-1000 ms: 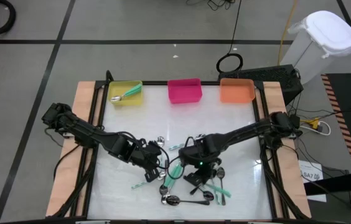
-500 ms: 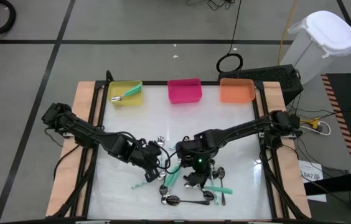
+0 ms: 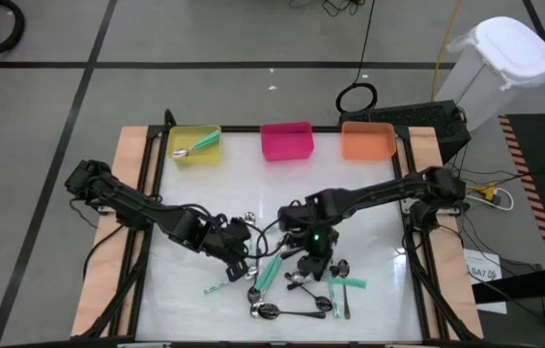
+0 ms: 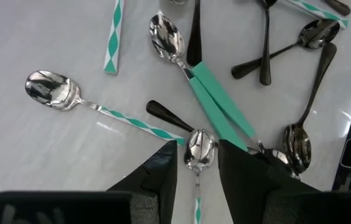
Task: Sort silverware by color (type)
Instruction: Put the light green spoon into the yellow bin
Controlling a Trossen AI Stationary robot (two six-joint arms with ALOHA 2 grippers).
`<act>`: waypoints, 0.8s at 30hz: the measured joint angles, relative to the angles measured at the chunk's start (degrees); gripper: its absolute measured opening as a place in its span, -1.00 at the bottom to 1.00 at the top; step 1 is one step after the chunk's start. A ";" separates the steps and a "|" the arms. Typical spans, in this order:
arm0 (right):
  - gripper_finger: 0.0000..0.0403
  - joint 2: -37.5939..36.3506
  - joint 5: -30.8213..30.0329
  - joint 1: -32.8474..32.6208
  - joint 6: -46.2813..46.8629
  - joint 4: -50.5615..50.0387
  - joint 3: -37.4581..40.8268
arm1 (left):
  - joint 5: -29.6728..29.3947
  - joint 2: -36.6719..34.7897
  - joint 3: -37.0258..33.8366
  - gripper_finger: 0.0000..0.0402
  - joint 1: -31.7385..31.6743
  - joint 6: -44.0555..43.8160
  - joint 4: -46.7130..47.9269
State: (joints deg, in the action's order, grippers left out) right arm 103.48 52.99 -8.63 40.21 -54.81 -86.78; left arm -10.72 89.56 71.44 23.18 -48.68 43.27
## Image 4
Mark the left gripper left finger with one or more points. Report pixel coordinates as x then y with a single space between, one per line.
160 174

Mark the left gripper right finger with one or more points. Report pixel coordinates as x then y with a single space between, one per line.
244 180

